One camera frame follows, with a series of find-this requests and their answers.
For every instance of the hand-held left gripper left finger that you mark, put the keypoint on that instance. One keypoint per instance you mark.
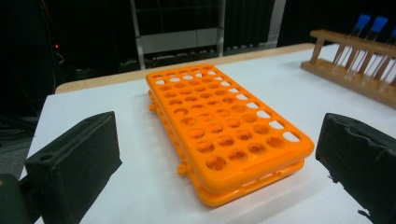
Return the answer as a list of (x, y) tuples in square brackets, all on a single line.
[(77, 161)]

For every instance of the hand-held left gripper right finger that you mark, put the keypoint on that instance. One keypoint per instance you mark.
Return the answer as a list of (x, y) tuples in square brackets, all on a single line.
[(364, 161)]

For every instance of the wooden test tube rack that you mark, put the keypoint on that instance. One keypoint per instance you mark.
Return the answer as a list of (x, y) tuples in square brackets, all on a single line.
[(342, 74)]

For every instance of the blue-capped test tube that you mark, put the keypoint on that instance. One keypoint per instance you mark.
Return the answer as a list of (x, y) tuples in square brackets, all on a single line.
[(362, 21), (379, 24)]

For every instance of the orange plastic test tube rack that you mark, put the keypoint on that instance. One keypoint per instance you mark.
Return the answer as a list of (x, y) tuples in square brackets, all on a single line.
[(218, 174)]

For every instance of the wooden table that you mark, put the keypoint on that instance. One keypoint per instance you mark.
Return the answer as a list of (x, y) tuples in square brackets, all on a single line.
[(102, 81)]

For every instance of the white table cover sheet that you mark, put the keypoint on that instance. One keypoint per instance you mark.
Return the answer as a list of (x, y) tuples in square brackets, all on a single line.
[(274, 71)]

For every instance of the grey metal stand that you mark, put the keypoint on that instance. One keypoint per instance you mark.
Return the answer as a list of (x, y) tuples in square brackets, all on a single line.
[(177, 40)]

